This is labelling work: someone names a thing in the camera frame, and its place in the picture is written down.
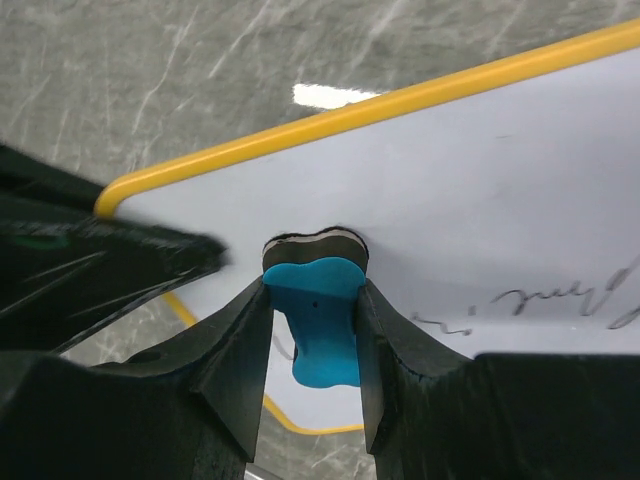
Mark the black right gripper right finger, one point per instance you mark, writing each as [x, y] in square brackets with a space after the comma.
[431, 413]

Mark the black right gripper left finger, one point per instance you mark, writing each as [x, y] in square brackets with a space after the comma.
[187, 408]

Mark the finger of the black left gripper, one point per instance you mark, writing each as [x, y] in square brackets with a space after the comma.
[67, 273]

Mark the blue whiteboard eraser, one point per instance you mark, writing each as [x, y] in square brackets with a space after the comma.
[314, 281]

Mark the yellow framed whiteboard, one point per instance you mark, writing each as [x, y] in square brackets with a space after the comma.
[500, 204]

